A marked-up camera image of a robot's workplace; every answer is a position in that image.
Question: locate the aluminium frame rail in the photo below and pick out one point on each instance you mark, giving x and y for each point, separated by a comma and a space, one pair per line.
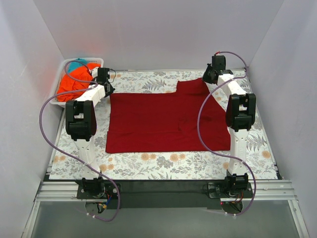
70, 190

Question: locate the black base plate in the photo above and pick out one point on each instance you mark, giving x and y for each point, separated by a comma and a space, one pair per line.
114, 200

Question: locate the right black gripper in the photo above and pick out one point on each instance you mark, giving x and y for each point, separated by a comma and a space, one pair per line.
206, 75

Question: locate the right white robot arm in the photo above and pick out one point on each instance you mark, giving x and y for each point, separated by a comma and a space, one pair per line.
239, 117

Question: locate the white plastic laundry basket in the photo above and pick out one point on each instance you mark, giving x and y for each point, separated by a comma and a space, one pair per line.
60, 74

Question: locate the teal t-shirt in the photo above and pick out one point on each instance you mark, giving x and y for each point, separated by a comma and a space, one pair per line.
74, 65

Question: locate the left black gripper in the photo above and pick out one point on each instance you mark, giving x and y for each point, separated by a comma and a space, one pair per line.
109, 89

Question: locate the dark red t-shirt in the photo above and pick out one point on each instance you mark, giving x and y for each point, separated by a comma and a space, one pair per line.
185, 120

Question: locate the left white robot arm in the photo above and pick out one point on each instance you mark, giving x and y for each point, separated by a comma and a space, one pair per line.
81, 125

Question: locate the orange t-shirt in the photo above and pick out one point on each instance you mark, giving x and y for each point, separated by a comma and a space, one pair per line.
76, 80

